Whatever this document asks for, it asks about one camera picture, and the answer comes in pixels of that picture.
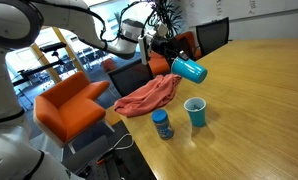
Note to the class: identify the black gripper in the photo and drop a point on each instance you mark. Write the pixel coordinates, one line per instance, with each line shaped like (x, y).
(167, 47)

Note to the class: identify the teal plastic cup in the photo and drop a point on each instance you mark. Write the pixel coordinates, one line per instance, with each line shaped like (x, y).
(189, 70)
(197, 117)

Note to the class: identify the candies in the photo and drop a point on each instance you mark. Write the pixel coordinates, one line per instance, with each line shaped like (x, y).
(195, 108)

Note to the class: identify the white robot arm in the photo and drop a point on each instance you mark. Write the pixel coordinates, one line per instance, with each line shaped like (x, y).
(21, 22)

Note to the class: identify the orange armchair far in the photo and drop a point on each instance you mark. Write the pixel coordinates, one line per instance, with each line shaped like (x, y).
(160, 65)

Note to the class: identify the orange armchair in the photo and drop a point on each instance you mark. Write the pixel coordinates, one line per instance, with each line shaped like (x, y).
(68, 108)
(160, 65)

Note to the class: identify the black mesh office chair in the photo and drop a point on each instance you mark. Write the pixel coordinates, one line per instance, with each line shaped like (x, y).
(213, 35)

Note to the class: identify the dark green potted plant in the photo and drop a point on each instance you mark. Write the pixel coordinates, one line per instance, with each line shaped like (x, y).
(167, 13)

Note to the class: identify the salmon pink cloth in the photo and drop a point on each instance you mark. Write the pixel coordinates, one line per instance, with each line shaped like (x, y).
(156, 93)

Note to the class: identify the blue lidded jar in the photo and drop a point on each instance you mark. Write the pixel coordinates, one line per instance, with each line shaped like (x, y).
(162, 124)

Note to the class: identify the orange armchair near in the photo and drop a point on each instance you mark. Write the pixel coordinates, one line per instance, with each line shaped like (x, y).
(68, 108)

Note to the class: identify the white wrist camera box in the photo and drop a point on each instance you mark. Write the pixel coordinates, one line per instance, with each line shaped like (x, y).
(150, 40)

